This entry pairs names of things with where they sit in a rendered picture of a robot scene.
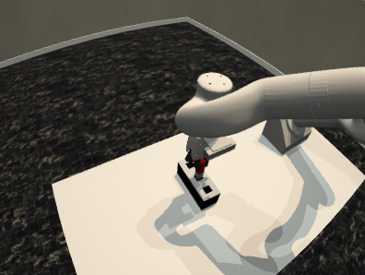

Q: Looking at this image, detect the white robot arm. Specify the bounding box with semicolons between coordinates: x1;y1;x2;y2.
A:
175;67;365;161

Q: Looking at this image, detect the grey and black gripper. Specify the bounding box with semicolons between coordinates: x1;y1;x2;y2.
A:
185;136;209;171

